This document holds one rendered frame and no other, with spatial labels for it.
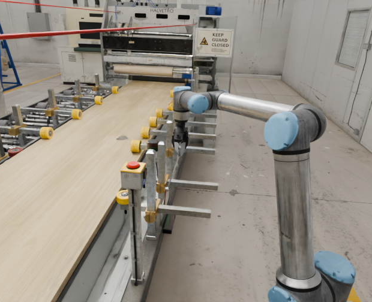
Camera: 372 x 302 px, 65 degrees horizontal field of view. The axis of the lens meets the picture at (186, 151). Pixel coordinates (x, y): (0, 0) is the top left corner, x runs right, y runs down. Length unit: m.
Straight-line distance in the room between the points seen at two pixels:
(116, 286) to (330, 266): 0.87
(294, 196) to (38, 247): 0.91
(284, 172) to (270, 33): 9.49
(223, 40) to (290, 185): 3.06
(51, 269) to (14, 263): 0.14
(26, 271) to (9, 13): 11.36
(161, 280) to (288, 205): 1.43
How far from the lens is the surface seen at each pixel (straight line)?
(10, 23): 12.21
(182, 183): 1.61
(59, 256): 1.18
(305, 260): 1.10
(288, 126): 0.92
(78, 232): 1.26
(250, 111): 1.26
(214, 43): 3.88
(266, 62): 10.43
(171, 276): 2.27
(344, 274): 1.26
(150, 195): 1.33
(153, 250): 1.43
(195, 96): 1.38
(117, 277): 1.44
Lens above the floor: 1.67
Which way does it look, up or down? 24 degrees down
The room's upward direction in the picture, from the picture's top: 2 degrees clockwise
